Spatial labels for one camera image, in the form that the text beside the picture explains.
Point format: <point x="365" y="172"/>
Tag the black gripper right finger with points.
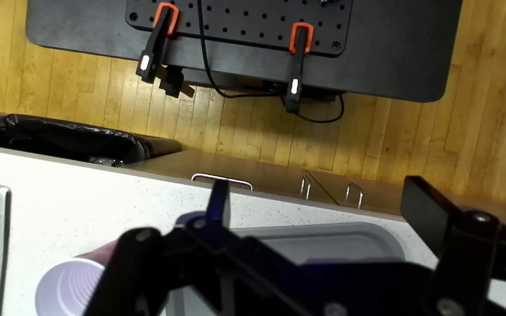
<point x="470" y="248"/>

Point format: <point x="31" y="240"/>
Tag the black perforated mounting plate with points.
<point x="265" y="23"/>

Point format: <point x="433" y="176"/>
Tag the wooden base cabinet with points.
<point x="168" y="158"/>

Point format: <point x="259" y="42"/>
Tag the magenta plastic cup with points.
<point x="68" y="286"/>

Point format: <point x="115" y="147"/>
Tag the orange black clamp left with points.
<point x="165" y="25"/>

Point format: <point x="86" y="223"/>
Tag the orange black clamp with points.
<point x="165" y="25"/>
<point x="300" y="46"/>

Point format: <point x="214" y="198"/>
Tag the black robot base mat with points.
<point x="395" y="47"/>

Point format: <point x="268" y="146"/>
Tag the grey plastic tray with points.
<point x="340" y="242"/>

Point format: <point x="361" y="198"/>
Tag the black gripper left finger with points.
<point x="233" y="276"/>

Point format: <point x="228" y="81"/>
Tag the orange black clamp right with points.
<point x="300" y="46"/>

